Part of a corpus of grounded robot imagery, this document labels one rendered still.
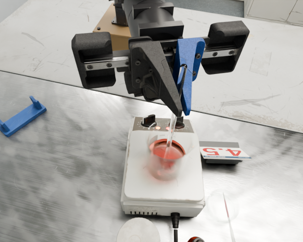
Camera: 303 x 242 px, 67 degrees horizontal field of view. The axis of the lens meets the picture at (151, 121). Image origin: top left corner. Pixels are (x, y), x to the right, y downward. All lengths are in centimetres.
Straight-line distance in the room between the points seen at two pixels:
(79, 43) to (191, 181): 25
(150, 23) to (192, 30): 57
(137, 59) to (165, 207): 23
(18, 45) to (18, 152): 38
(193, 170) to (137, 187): 9
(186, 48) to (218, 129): 33
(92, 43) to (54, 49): 53
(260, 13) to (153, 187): 261
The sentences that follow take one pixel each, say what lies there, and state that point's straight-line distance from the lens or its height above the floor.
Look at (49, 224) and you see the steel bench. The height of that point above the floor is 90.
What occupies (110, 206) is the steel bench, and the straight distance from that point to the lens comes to 44.
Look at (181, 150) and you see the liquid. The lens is 35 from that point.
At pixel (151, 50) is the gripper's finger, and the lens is 23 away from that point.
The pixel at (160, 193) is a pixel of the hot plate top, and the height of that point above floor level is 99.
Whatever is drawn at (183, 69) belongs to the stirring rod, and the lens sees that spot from 19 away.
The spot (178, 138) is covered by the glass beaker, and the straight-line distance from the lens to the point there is 34.
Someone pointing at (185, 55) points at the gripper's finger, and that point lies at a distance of 23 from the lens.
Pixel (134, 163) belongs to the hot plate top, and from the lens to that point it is 37.
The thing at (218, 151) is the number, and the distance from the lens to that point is 48.
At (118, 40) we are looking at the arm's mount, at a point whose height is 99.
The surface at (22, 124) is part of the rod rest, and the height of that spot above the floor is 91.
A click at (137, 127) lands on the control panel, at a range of 44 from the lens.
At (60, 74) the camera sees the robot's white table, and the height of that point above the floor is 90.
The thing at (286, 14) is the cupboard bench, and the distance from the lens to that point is 289.
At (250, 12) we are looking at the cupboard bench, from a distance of 282.
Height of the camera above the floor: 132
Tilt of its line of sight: 53 degrees down
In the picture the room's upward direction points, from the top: 3 degrees clockwise
